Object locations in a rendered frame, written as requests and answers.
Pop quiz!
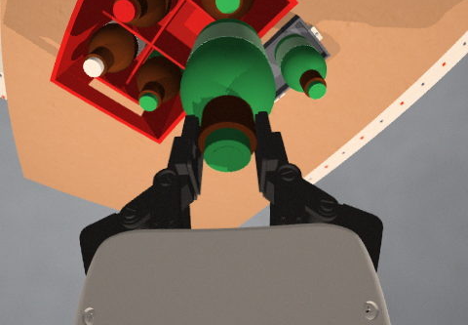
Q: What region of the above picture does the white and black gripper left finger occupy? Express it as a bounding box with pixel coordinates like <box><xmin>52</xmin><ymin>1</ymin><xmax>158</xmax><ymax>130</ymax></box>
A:
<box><xmin>79</xmin><ymin>115</ymin><xmax>204</xmax><ymax>275</ymax></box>

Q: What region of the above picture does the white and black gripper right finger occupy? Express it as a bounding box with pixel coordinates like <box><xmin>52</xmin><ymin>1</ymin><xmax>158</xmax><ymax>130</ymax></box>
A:
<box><xmin>254</xmin><ymin>111</ymin><xmax>383</xmax><ymax>272</ymax></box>

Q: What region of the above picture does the green bottle with pale label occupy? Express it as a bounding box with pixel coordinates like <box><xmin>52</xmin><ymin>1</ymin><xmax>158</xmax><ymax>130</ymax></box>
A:
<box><xmin>274</xmin><ymin>34</ymin><xmax>327</xmax><ymax>100</ymax></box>

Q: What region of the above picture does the dark grey tray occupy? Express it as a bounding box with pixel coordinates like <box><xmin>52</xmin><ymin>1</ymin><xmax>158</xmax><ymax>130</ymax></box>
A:
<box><xmin>263</xmin><ymin>15</ymin><xmax>330</xmax><ymax>100</ymax></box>

